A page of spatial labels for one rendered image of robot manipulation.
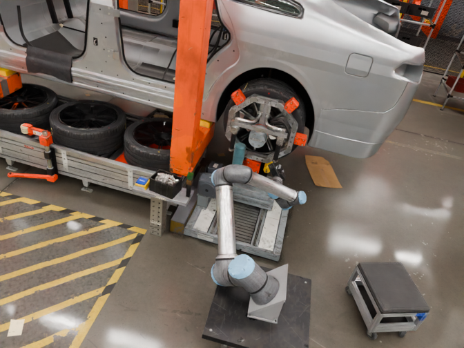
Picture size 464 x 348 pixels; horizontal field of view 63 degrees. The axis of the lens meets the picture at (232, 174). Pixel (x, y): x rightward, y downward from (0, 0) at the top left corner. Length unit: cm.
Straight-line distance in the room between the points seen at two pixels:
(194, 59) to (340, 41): 103
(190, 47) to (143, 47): 173
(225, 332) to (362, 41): 207
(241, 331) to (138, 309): 76
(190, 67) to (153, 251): 142
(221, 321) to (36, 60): 268
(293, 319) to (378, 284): 68
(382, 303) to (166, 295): 143
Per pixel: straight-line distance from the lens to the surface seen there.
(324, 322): 291
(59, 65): 368
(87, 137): 345
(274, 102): 286
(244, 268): 217
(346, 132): 309
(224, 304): 242
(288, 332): 240
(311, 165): 433
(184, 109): 263
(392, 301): 278
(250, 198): 337
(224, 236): 235
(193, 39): 245
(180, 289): 282
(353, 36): 286
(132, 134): 342
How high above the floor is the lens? 226
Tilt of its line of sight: 35 degrees down
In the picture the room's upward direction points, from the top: 10 degrees clockwise
